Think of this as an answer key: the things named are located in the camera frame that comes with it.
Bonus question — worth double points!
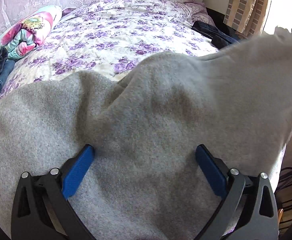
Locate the grey sweatpants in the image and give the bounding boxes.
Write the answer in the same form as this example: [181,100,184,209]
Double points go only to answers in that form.
[0,28,292,239]

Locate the dark navy clothes pile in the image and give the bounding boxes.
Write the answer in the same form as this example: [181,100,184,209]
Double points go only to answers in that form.
[191,21,240,50]

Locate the colourful floral folded blanket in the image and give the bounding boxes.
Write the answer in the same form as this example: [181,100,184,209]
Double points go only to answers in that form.
[0,5,62,61]

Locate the purple floral bed sheet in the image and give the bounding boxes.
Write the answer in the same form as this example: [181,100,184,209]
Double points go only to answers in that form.
[1,0,216,96]

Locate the beige brick pattern curtain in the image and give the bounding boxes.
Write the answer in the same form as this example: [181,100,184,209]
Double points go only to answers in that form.
[223,0,271,38]

